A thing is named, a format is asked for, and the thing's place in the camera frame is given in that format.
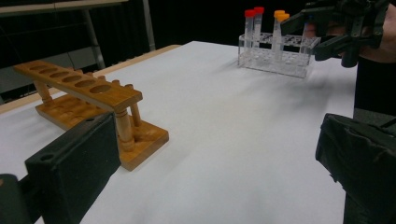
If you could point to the red cap test tube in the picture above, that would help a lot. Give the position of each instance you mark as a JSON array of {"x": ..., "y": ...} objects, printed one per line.
[
  {"x": 250, "y": 14},
  {"x": 259, "y": 11}
]

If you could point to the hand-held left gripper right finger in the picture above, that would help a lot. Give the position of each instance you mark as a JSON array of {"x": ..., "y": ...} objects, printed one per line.
[{"x": 361, "y": 155}]

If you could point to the grey metal stand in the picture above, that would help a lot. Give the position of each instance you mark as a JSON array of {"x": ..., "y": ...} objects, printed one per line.
[{"x": 93, "y": 40}]

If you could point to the orange cap test tube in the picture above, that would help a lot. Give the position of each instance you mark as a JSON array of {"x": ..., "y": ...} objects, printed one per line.
[
  {"x": 278, "y": 13},
  {"x": 284, "y": 17}
]

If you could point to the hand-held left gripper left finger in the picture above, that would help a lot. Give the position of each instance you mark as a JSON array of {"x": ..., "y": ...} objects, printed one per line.
[{"x": 74, "y": 168}]

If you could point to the white table mat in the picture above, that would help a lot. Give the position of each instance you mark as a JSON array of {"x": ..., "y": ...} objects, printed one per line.
[{"x": 218, "y": 124}]

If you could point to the blue cap test tube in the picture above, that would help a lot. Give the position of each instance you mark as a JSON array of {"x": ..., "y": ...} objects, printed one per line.
[{"x": 307, "y": 34}]

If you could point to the wooden test tube rack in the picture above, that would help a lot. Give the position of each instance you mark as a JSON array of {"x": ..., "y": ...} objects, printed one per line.
[{"x": 93, "y": 90}]

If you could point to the clear acrylic test tube rack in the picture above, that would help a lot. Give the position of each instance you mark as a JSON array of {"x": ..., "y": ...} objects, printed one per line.
[{"x": 267, "y": 60}]

